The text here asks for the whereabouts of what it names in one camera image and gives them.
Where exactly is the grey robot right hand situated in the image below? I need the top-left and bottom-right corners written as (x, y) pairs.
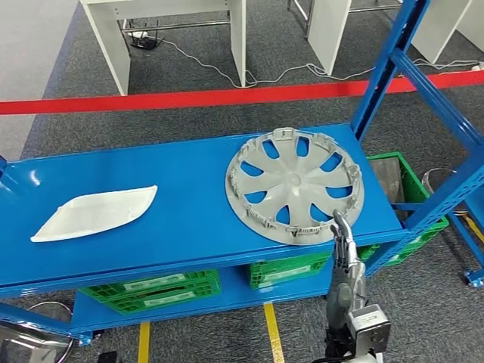
top-left (325, 210), bottom-right (367, 342)

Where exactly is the grey plastic wheel hubcap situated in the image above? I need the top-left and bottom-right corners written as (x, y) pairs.
top-left (225, 127), bottom-right (366, 247)

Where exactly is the white plastic trim part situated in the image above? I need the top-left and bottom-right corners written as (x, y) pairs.
top-left (29, 185), bottom-right (159, 244)

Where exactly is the green plastic crate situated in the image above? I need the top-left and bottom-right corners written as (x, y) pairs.
top-left (247, 250), bottom-right (333, 290)
top-left (100, 283), bottom-right (222, 317)
top-left (385, 240), bottom-right (428, 266)
top-left (356, 151), bottom-right (450, 252)
top-left (77, 269), bottom-right (220, 302)

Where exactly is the yellow floor tape marking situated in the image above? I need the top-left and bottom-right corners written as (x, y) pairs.
top-left (463, 215), bottom-right (484, 244)

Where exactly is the white table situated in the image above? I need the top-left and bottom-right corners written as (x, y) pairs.
top-left (287, 0), bottom-right (402, 76)
top-left (80, 0), bottom-right (247, 96)
top-left (410, 0), bottom-right (484, 65)

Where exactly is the red barrier belt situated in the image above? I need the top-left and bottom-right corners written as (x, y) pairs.
top-left (0, 70), bottom-right (484, 116)

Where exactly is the black router device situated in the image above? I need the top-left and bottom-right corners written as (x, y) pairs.
top-left (130, 35), bottom-right (163, 50)

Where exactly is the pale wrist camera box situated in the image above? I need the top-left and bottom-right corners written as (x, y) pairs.
top-left (347, 304), bottom-right (392, 355)

